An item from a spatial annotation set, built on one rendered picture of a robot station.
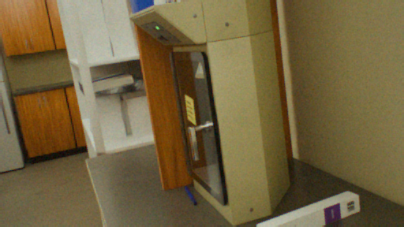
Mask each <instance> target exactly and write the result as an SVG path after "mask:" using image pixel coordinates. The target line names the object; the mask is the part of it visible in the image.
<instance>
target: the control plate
mask: <svg viewBox="0 0 404 227"><path fill-rule="evenodd" d="M141 27H142V28H144V29H146V30H147V32H150V33H151V34H152V35H153V36H154V37H156V38H157V39H158V38H159V37H161V35H162V36H163V37H164V38H166V37H167V35H168V36H169V35H170V36H172V38H171V39H168V40H169V41H166V40H165V39H163V40H161V39H159V41H160V42H163V43H164V44H165V43H181V41H180V40H179V39H177V38H176V37H175V36H174V35H172V34H171V33H170V32H168V31H167V30H166V29H165V28H163V26H160V25H159V24H158V23H156V22H152V23H147V24H143V25H141ZM156 27H158V28H159V29H158V28H156ZM153 28H154V29H153ZM165 36H166V37H165ZM161 38H162V37H161Z"/></svg>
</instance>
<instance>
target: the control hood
mask: <svg viewBox="0 0 404 227"><path fill-rule="evenodd" d="M129 18H130V20H131V21H132V22H134V23H135V24H136V25H138V26H140V28H142V27H141V25H143V24H147V23H152V22H156V23H158V24H159V25H160V26H163V28H165V29H166V30H167V31H168V32H170V33H171V34H172V35H174V36H175V37H176V38H177V39H179V40H180V41H181V43H165V44H164V43H163V42H161V44H163V45H175V46H179V45H194V44H201V43H206V42H207V40H206V29H205V25H204V17H203V7H202V3H201V0H190V1H184V2H175V3H165V4H160V5H155V6H150V7H149V8H147V9H143V10H141V11H140V12H139V13H134V14H133V15H131V16H130V17H129ZM142 29H144V28H142ZM144 30H145V31H146V32H147V30H146V29H144ZM147 33H148V34H150V35H151V36H153V35H152V34H151V33H150V32H147ZM153 38H154V39H156V37H154V36H153ZM156 40H158V41H159V39H156ZM159 42H160V41H159Z"/></svg>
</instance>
